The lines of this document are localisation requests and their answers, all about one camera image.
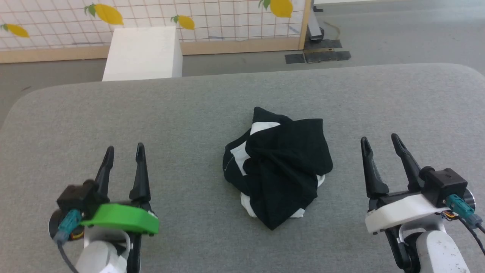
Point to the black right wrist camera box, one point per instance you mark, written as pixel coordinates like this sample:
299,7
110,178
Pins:
445,185

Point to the grey metal post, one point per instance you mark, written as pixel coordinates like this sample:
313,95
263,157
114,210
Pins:
315,26

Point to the black and white garment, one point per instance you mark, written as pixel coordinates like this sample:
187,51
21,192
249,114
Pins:
280,163

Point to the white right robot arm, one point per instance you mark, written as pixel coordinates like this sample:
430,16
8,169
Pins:
435,250

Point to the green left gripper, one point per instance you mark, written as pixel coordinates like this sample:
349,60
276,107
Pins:
121,218

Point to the white rectangular block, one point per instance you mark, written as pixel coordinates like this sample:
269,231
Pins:
142,53

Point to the small black floor mat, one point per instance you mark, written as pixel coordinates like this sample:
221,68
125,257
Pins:
294,58

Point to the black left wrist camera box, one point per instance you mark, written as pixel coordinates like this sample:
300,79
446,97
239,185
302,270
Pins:
81,197

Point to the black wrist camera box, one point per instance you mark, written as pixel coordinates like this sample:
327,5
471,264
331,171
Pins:
81,197
445,185

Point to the long black floor mat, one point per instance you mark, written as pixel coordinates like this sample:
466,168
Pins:
326,55

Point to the lemon print grid partition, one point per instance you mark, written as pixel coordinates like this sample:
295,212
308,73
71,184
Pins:
212,22

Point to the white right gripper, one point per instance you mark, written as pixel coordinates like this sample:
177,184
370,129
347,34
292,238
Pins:
401,212

